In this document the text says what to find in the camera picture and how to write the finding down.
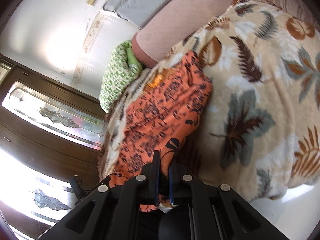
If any pink bolster pillow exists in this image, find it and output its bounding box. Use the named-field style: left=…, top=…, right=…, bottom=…
left=132, top=0, right=233, bottom=68

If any orange black floral garment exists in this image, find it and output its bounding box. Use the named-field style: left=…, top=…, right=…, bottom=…
left=99, top=50, right=212, bottom=188

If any green white checkered pillow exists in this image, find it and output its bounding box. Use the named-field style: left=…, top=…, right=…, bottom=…
left=99, top=41, right=143, bottom=113

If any brown door with stained glass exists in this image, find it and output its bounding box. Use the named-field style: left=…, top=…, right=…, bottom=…
left=0, top=53, right=108, bottom=240

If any leaf pattern beige blanket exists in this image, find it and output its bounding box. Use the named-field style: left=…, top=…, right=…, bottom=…
left=105, top=0, right=319, bottom=201

